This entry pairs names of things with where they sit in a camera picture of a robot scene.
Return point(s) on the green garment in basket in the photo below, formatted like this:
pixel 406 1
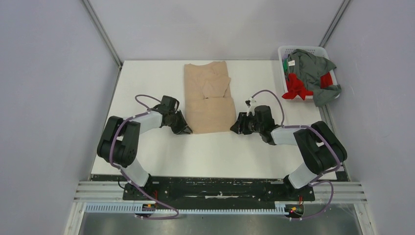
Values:
pixel 285 66

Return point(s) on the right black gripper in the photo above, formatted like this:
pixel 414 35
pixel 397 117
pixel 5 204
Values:
pixel 240 127

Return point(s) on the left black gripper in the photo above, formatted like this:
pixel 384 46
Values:
pixel 183 128

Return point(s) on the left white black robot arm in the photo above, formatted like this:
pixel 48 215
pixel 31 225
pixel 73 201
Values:
pixel 118 144

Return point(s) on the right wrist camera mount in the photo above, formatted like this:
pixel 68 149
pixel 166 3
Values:
pixel 251 104

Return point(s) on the grey-green t-shirt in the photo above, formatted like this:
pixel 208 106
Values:
pixel 309 69

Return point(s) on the white plastic laundry basket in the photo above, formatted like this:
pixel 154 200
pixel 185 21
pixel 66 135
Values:
pixel 283 52

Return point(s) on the white slotted cable duct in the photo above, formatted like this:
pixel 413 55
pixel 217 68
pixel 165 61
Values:
pixel 139 208

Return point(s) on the aluminium frame rails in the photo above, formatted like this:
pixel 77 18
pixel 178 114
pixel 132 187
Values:
pixel 115 189

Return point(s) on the beige t-shirt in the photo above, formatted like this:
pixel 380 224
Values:
pixel 209 106

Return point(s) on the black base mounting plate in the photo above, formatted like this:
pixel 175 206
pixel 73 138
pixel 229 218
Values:
pixel 191 193

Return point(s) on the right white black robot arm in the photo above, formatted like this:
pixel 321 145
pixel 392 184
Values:
pixel 319 147

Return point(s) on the red t-shirt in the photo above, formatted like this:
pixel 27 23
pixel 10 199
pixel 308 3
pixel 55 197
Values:
pixel 296 87

